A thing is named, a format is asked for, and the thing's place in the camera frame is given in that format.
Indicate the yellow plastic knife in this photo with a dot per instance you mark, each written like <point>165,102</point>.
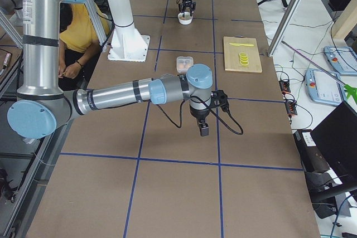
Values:
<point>241,44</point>

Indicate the white bowl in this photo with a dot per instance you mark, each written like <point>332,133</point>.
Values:
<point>185,18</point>

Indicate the blue teach pendant far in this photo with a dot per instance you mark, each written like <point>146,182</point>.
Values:
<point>342,59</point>

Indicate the blue teach pendant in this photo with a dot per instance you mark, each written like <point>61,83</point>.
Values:
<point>342,59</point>
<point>323,89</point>

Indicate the black monitor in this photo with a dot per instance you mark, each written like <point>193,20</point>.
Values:
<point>335,137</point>

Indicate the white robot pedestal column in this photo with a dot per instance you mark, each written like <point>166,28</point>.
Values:
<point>127,43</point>

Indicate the wooden cutting board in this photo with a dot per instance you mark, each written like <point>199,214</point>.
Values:
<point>231,55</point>

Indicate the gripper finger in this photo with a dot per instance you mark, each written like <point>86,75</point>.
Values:
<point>181,7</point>

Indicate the blue teach pendant near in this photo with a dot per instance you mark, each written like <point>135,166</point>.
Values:
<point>323,89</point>

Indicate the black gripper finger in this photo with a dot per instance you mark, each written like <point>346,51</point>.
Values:
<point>192,8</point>
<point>203,127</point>

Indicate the person in yellow shirt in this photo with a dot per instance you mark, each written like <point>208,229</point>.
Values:
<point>79,46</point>

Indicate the aluminium frame post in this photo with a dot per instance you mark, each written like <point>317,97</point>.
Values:
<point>278,36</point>

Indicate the lemon slices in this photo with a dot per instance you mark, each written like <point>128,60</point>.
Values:
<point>243,59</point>

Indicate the clear plastic egg carton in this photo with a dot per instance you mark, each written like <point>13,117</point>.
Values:
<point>188,61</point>

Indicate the grabber stick green handle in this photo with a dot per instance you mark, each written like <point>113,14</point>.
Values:
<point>351,91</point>

